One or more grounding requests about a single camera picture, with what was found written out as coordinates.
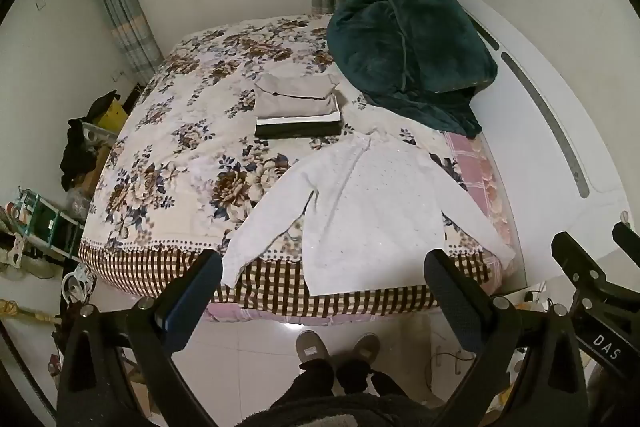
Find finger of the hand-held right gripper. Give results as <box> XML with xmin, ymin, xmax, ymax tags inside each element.
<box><xmin>612</xmin><ymin>213</ymin><xmax>640</xmax><ymax>269</ymax></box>
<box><xmin>551</xmin><ymin>231</ymin><xmax>610</xmax><ymax>303</ymax></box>

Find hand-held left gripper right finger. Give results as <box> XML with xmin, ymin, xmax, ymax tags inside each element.
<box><xmin>422</xmin><ymin>249</ymin><xmax>587</xmax><ymax>427</ymax></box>

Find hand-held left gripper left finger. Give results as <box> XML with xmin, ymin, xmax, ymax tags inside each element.
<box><xmin>56</xmin><ymin>249</ymin><xmax>224</xmax><ymax>427</ymax></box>

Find white knit sweater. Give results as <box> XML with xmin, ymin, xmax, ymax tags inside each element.
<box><xmin>220</xmin><ymin>130</ymin><xmax>517</xmax><ymax>296</ymax></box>

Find black clothes pile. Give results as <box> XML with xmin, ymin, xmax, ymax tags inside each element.
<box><xmin>59</xmin><ymin>91</ymin><xmax>120</xmax><ymax>188</ymax></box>

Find folded grey clothes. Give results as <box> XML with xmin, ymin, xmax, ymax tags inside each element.
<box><xmin>253</xmin><ymin>71</ymin><xmax>342</xmax><ymax>118</ymax></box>

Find grey slipper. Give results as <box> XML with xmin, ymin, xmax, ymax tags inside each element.
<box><xmin>295</xmin><ymin>330</ymin><xmax>331</xmax><ymax>371</ymax></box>
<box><xmin>350</xmin><ymin>332</ymin><xmax>381</xmax><ymax>366</ymax></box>

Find pink mattress pad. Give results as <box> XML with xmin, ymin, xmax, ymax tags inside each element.
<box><xmin>442</xmin><ymin>129</ymin><xmax>516</xmax><ymax>253</ymax></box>

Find person's legs in dark pants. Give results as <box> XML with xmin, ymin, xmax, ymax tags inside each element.
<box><xmin>269</xmin><ymin>358</ymin><xmax>427</xmax><ymax>414</ymax></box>

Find bed with floral sheet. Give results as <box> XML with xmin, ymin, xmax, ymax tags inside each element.
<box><xmin>77</xmin><ymin>13</ymin><xmax>518</xmax><ymax>323</ymax></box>

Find white headboard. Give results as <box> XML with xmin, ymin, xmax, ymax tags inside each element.
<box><xmin>434</xmin><ymin>0</ymin><xmax>632</xmax><ymax>293</ymax></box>

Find green shelf rack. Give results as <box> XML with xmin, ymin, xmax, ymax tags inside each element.
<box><xmin>15</xmin><ymin>189</ymin><xmax>87</xmax><ymax>260</ymax></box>

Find yellow box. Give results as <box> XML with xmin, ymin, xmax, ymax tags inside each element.
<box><xmin>97</xmin><ymin>100</ymin><xmax>132</xmax><ymax>138</ymax></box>

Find folded black and white garment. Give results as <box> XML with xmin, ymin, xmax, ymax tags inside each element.
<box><xmin>254</xmin><ymin>113</ymin><xmax>344</xmax><ymax>140</ymax></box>

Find dark green plush blanket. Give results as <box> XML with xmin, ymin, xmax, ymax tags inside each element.
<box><xmin>326</xmin><ymin>0</ymin><xmax>500</xmax><ymax>138</ymax></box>

